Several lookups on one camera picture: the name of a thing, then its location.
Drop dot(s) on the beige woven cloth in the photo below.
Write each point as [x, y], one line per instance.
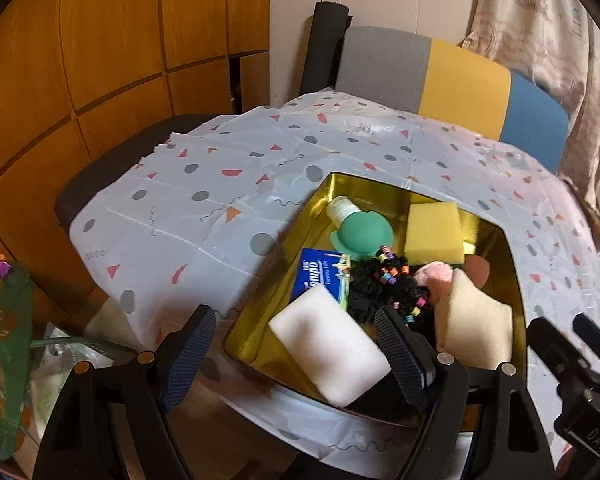
[472, 325]

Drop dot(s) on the black rolled mat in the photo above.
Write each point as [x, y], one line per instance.
[325, 45]

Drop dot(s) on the black hairpiece with coloured beads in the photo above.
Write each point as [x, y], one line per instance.
[402, 287]

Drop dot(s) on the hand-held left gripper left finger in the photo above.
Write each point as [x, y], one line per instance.
[187, 360]

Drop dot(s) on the wooden wardrobe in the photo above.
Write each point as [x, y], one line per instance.
[105, 60]

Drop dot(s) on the white foam sponge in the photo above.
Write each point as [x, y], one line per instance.
[325, 340]

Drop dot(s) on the clear plastic bag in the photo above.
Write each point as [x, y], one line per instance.
[60, 375]

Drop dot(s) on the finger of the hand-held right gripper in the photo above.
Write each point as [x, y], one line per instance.
[597, 340]
[552, 350]

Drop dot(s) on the printed plastic tablecloth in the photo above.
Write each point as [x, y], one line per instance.
[180, 210]

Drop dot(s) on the printed pink curtain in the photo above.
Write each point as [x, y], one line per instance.
[555, 35]

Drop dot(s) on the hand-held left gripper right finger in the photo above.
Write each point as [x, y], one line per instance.
[402, 355]

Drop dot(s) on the black scrunchie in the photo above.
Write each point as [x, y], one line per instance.
[362, 300]

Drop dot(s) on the pink towel with navy band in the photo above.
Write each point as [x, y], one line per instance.
[432, 277]

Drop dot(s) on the grey yellow blue sofa back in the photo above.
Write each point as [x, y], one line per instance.
[460, 75]

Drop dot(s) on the brown round ball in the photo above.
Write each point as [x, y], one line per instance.
[476, 270]

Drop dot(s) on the blue tissue packet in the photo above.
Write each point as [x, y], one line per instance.
[317, 272]

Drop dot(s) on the gold metal tin box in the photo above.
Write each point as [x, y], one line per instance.
[370, 200]

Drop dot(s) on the green silicone lid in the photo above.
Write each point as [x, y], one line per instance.
[365, 232]

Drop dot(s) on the yellow and green scrubbing sponge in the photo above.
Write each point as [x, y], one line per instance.
[430, 232]

